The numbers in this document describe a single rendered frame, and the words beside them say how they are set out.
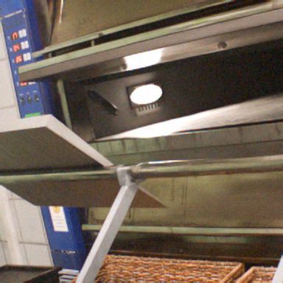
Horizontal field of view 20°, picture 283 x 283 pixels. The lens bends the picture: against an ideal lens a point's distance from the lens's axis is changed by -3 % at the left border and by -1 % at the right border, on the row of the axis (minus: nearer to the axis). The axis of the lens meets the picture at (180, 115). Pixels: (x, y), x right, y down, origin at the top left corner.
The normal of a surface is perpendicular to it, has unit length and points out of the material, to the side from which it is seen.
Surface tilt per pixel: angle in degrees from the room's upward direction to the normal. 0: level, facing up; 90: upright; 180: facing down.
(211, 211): 70
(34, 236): 90
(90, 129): 90
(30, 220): 90
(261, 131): 90
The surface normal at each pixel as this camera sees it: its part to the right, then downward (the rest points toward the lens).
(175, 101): 0.66, -0.09
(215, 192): -0.75, -0.15
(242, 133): -0.72, 0.19
